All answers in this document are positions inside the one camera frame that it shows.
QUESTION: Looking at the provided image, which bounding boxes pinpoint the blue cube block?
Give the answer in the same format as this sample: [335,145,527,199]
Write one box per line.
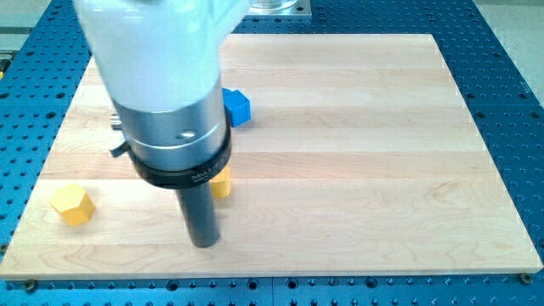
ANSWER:
[223,88,252,128]

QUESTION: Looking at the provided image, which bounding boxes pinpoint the yellow heart block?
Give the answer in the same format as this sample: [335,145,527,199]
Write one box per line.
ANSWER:
[209,165,231,198]

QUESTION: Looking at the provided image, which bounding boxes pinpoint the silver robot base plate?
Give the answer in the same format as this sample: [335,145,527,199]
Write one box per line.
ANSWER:
[248,0,312,17]

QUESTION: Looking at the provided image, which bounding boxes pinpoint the yellow hexagon block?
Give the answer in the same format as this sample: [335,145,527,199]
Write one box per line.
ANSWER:
[50,184,95,227]

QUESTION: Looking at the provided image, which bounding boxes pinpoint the light wooden board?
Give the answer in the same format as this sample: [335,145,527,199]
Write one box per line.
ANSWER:
[1,34,542,281]

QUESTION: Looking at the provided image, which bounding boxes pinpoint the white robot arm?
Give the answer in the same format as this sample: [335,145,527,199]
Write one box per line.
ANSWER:
[74,0,250,247]

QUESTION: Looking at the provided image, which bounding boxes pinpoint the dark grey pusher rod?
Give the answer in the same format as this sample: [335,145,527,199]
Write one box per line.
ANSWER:
[176,183,219,248]

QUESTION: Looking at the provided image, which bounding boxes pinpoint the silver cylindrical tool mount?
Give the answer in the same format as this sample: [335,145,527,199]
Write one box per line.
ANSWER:
[108,77,232,190]

